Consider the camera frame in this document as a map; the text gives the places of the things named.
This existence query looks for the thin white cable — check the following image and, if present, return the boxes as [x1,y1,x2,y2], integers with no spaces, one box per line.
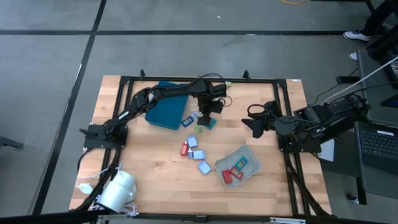
[76,163,124,200]

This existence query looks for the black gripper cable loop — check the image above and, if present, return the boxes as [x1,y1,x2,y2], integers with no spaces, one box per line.
[247,103,266,116]

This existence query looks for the white paper sheet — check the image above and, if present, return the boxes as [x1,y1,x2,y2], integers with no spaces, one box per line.
[319,138,336,162]

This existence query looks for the white cylindrical canister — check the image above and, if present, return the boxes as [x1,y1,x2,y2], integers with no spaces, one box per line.
[96,170,138,214]

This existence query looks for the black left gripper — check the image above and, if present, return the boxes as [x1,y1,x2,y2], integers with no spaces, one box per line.
[197,96,224,126]

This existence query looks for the thick white cable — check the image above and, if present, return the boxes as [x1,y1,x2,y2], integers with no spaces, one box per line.
[320,55,398,105]

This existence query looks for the black laptop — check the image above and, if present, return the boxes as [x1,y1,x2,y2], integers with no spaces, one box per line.
[354,121,398,177]

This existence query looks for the person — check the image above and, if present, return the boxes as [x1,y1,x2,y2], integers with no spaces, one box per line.
[343,0,398,62]

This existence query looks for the teal plastic bin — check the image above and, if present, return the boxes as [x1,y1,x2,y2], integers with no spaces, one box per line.
[144,80,190,131]

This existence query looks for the black metal table frame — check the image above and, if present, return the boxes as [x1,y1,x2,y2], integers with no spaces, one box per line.
[73,68,333,224]

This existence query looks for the white round puck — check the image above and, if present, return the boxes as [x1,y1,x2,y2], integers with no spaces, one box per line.
[77,182,94,195]

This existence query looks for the white plastic bin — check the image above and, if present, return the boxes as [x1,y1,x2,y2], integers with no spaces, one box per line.
[214,144,262,189]

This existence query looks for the black furniture foot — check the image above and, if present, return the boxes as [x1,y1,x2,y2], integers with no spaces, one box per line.
[0,135,25,150]

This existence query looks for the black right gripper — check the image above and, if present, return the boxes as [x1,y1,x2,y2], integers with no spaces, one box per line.
[241,100,282,139]

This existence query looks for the grey side desk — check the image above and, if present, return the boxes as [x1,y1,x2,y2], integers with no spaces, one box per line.
[354,49,398,200]

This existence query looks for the black power brick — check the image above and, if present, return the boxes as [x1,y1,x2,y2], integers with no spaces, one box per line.
[336,75,359,85]

